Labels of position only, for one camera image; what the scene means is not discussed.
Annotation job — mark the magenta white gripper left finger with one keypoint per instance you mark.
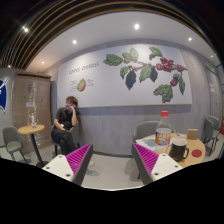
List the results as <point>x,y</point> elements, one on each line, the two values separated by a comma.
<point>73,166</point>

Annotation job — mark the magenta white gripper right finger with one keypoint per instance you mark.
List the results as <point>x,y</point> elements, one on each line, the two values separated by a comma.
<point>153,166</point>

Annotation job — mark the clear plastic water bottle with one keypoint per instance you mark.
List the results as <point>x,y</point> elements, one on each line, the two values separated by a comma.
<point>163,131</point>

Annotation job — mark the white paper on table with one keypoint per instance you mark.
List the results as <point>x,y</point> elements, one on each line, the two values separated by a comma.
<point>148,143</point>

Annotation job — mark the black mug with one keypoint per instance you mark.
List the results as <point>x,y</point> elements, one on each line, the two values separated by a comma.
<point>179,150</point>

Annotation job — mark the grey chair behind table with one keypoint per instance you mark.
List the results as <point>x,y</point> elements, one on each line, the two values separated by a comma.
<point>144,129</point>

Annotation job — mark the red round coaster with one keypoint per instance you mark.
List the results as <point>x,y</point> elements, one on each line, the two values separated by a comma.
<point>196,153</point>

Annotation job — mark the round wooden table right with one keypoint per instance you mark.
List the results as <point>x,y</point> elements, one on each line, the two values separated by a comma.
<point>191,144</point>

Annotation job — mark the seated person in black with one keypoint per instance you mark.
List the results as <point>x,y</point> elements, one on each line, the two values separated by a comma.
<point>66,118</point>

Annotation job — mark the small brown cardboard box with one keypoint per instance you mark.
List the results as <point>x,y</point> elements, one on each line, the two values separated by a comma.
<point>192,134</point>

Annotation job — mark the small round wooden table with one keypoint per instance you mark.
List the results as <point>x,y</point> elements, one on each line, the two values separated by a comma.
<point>31,131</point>

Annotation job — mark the small bottle on left table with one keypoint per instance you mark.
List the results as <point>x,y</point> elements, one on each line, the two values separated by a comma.
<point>33,123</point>

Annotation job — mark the grey chair far left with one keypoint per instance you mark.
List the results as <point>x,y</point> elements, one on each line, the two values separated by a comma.
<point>12,140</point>

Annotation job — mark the grey chair far right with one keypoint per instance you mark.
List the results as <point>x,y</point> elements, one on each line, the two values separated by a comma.
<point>211,131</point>

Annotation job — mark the wooden locker cabinet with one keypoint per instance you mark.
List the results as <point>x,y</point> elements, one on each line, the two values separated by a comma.
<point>31,97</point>

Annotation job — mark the coffee plant wall poster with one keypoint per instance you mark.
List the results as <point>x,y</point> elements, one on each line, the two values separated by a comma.
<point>129,75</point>

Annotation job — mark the blue white wall sign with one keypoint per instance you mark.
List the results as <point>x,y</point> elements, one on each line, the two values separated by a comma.
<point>3,94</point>

